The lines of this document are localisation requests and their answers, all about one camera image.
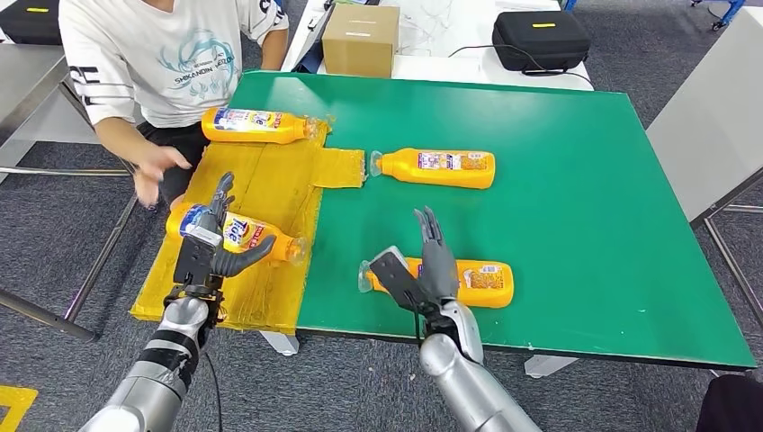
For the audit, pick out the person's right hand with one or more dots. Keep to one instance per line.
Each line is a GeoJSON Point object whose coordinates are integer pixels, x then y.
{"type": "Point", "coordinates": [152, 164]}

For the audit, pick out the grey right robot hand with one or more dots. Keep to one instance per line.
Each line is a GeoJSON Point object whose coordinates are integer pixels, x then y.
{"type": "Point", "coordinates": [440, 274]}

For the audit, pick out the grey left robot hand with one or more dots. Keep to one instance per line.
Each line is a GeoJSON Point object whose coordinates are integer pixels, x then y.
{"type": "Point", "coordinates": [238, 262]}

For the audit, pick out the orange detergent bottle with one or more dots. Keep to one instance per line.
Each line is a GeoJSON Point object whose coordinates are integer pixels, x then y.
{"type": "Point", "coordinates": [405, 170]}
{"type": "Point", "coordinates": [292, 128]}
{"type": "Point", "coordinates": [250, 235]}
{"type": "Point", "coordinates": [483, 292]}

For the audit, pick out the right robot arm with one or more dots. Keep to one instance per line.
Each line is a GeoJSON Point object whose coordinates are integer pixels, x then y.
{"type": "Point", "coordinates": [465, 381]}

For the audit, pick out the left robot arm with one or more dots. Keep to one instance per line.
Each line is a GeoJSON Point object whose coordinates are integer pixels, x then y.
{"type": "Point", "coordinates": [179, 322]}

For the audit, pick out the person's right forearm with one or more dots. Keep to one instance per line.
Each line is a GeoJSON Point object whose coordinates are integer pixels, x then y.
{"type": "Point", "coordinates": [119, 140]}

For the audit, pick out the person's left forearm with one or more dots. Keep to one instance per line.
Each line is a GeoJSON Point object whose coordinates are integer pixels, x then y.
{"type": "Point", "coordinates": [274, 50]}

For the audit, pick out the yellow taped mat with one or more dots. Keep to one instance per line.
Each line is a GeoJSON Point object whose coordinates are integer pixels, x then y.
{"type": "Point", "coordinates": [268, 179]}

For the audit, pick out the person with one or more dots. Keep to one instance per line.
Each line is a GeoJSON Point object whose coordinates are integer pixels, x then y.
{"type": "Point", "coordinates": [167, 65]}

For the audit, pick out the steel table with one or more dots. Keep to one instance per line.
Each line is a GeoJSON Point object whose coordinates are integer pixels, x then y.
{"type": "Point", "coordinates": [24, 83]}

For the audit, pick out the black case yellow label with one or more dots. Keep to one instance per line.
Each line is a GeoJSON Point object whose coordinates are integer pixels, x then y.
{"type": "Point", "coordinates": [539, 44]}
{"type": "Point", "coordinates": [30, 27]}

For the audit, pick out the white table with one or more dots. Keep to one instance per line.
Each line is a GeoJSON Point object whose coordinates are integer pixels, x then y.
{"type": "Point", "coordinates": [441, 65]}

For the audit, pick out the brown cardboard box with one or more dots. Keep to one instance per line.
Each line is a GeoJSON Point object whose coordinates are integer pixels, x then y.
{"type": "Point", "coordinates": [360, 42]}

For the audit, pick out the grey table metal legs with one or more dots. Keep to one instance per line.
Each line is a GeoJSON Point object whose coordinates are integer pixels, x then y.
{"type": "Point", "coordinates": [715, 119]}

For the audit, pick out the black seat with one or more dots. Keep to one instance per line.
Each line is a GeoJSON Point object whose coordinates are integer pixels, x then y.
{"type": "Point", "coordinates": [733, 408]}

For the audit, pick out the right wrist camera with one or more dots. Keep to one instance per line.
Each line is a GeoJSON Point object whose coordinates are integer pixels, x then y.
{"type": "Point", "coordinates": [396, 280]}

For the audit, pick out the blue wheeled frame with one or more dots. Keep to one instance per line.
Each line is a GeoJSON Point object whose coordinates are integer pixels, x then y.
{"type": "Point", "coordinates": [732, 11]}

